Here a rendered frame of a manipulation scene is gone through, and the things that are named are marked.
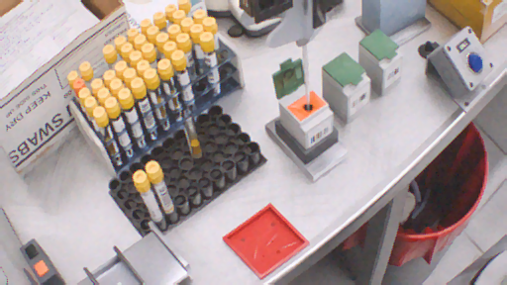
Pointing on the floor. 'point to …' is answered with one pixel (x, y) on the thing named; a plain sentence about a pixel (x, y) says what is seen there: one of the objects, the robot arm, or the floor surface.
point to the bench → (37, 192)
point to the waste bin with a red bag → (464, 182)
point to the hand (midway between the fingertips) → (302, 30)
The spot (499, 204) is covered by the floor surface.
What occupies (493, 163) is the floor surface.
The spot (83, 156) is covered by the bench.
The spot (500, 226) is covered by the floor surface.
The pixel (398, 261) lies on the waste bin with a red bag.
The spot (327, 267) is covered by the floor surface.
